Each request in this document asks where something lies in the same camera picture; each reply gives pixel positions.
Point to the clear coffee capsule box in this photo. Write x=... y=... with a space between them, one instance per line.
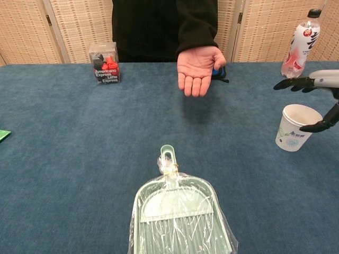
x=105 y=63

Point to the green dustpan brush set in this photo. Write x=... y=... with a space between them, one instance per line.
x=177 y=209

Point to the clear pink-label drink bottle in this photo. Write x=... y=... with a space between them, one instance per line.
x=302 y=42

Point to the person's black torso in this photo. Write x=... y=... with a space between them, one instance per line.
x=148 y=29

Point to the blue table cloth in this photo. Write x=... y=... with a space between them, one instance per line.
x=106 y=148

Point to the person's black sleeved forearm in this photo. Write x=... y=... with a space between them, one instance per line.
x=196 y=25

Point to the woven folding screen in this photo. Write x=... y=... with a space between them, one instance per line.
x=74 y=29

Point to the blue black object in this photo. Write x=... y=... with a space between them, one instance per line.
x=220 y=74

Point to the white paper cup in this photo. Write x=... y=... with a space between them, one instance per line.
x=295 y=127

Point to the person's open hand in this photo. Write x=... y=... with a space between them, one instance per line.
x=196 y=68

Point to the green flat object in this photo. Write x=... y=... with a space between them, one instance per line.
x=3 y=135

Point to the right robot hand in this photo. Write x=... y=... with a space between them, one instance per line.
x=321 y=80

